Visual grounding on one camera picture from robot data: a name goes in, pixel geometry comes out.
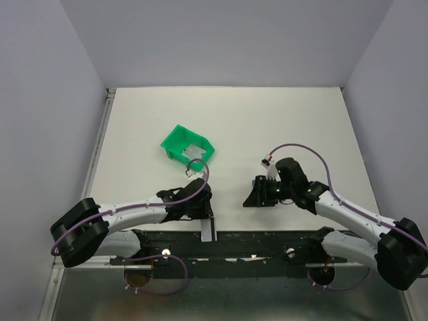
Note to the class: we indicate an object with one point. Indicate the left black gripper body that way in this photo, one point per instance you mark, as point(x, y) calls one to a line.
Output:
point(200, 211)

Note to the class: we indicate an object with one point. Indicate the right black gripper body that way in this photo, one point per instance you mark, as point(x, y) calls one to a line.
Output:
point(274, 190)

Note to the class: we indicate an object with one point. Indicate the green plastic bin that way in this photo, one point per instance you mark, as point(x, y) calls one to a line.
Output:
point(184, 145)

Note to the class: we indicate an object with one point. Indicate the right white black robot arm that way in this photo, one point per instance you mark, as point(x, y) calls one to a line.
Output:
point(394, 249)

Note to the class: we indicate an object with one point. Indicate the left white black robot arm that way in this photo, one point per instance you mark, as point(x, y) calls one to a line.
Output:
point(88, 229)

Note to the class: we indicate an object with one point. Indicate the silver cards in bin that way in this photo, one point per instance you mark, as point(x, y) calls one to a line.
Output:
point(193, 154)

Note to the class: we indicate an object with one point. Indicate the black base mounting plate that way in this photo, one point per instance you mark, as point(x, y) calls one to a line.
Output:
point(235, 254)

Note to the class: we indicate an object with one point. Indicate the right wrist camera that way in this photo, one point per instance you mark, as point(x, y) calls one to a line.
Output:
point(270, 165)

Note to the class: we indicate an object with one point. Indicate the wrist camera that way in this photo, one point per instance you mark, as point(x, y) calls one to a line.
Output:
point(270, 165)
point(191, 176)

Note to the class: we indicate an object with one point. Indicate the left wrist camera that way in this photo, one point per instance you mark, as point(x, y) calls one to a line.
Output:
point(191, 176)

